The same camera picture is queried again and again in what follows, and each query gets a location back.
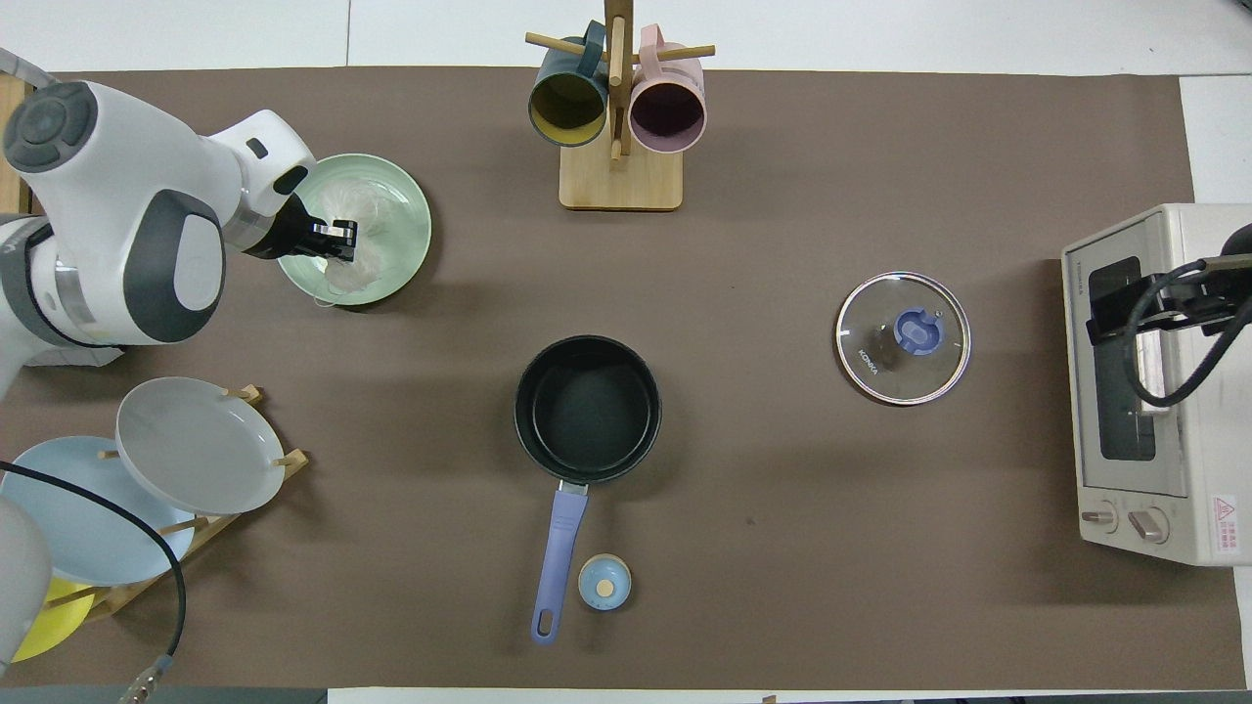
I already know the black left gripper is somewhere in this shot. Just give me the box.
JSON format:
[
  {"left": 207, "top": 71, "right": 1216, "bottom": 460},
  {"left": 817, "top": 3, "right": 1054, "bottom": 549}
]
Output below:
[{"left": 245, "top": 194, "right": 358, "bottom": 263}]

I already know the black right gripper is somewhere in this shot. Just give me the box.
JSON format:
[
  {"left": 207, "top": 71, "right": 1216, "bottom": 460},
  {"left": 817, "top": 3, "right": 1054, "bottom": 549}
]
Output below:
[{"left": 1086, "top": 223, "right": 1252, "bottom": 345}]

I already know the translucent vermicelli bundle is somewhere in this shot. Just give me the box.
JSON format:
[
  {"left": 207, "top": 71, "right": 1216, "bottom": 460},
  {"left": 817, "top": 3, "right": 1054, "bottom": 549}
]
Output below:
[{"left": 293, "top": 181, "right": 412, "bottom": 306}]

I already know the glass lid with blue knob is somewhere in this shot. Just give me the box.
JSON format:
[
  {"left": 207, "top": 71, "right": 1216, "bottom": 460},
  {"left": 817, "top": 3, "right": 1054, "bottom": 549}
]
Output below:
[{"left": 836, "top": 272, "right": 972, "bottom": 406}]

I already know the green plate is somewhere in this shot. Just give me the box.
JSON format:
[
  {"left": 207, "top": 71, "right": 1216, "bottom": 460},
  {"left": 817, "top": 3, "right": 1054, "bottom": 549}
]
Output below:
[{"left": 277, "top": 154, "right": 432, "bottom": 307}]

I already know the gray plate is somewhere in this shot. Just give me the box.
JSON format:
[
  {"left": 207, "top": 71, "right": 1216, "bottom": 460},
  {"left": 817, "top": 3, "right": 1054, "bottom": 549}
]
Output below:
[{"left": 115, "top": 377, "right": 287, "bottom": 516}]

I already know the light blue plate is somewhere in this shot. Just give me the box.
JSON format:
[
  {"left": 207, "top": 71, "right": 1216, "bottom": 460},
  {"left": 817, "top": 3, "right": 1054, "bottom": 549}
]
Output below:
[{"left": 0, "top": 436, "right": 197, "bottom": 588}]

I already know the wooden plate rack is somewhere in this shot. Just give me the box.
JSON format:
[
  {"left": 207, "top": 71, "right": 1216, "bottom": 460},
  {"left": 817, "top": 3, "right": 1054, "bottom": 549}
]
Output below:
[{"left": 44, "top": 384, "right": 310, "bottom": 622}]

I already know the yellow plate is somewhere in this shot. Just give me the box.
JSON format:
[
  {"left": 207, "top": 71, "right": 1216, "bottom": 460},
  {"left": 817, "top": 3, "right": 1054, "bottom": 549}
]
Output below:
[{"left": 10, "top": 575, "right": 96, "bottom": 664}]

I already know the white toaster oven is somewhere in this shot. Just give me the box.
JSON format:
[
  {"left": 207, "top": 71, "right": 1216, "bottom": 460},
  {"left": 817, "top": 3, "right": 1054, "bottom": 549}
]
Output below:
[{"left": 1062, "top": 203, "right": 1252, "bottom": 566}]

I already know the dark teal mug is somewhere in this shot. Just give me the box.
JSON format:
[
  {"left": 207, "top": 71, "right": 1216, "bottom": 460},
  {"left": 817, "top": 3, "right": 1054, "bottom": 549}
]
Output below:
[{"left": 528, "top": 22, "right": 609, "bottom": 148}]

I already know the wooden mug tree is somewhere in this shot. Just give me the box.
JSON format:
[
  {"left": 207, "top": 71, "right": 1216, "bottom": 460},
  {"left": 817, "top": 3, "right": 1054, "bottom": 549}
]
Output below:
[{"left": 525, "top": 0, "right": 716, "bottom": 211}]

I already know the pink mug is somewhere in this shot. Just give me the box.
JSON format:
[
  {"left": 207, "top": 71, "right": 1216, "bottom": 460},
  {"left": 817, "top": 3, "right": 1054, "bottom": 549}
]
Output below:
[{"left": 629, "top": 24, "right": 706, "bottom": 154}]

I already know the brown table mat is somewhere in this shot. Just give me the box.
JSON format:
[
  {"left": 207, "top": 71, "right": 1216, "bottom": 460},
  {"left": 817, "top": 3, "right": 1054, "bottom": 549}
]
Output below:
[{"left": 0, "top": 66, "right": 1248, "bottom": 690}]

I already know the small blue round cap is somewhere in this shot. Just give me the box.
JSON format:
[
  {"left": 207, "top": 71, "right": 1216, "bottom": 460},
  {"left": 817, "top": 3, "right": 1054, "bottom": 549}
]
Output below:
[{"left": 577, "top": 553, "right": 633, "bottom": 612}]

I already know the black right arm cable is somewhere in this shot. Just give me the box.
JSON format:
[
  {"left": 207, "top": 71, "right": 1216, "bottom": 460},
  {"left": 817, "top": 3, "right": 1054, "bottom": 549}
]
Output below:
[{"left": 1125, "top": 256, "right": 1252, "bottom": 408}]

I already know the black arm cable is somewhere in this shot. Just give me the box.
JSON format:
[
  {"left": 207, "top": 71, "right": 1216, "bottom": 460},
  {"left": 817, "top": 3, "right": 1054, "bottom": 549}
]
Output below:
[
  {"left": 1125, "top": 256, "right": 1252, "bottom": 408},
  {"left": 0, "top": 460, "right": 187, "bottom": 704}
]

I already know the dark pot with blue handle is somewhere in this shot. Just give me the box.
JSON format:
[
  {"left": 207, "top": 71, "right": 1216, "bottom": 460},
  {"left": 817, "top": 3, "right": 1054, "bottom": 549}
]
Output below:
[{"left": 514, "top": 334, "right": 663, "bottom": 646}]

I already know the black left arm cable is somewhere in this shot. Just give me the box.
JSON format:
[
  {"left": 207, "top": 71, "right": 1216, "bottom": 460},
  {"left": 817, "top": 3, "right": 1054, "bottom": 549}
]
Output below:
[{"left": 0, "top": 460, "right": 187, "bottom": 704}]

